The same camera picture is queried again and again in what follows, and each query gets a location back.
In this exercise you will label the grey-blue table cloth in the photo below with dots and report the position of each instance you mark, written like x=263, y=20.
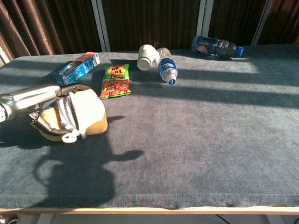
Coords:
x=187, y=140

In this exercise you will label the white table leg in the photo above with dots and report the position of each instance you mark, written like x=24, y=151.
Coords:
x=45, y=219

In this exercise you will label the yellow plush toy with scarf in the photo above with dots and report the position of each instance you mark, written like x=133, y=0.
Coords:
x=88, y=109

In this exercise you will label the white plastic cup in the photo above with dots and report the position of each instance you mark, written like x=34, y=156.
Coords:
x=146, y=57

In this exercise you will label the green red snack bag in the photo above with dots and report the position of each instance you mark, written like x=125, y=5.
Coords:
x=115, y=81

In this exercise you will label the white window frame post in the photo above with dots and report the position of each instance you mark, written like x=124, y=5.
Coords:
x=101, y=25
x=261, y=23
x=204, y=18

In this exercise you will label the clear water bottle blue label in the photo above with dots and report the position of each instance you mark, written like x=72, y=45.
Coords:
x=167, y=66

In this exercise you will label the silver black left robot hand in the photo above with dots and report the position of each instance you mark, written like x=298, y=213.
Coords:
x=25, y=98

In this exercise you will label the dark drink bottle blue cap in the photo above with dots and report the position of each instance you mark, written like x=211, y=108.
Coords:
x=212, y=46

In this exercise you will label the blue cookie box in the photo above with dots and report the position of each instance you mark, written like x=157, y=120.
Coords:
x=74, y=70

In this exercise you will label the light wooden table edge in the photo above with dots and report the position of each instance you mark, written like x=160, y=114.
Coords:
x=149, y=210

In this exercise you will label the brown curtain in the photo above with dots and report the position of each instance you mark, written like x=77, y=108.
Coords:
x=46, y=25
x=282, y=23
x=151, y=23
x=233, y=21

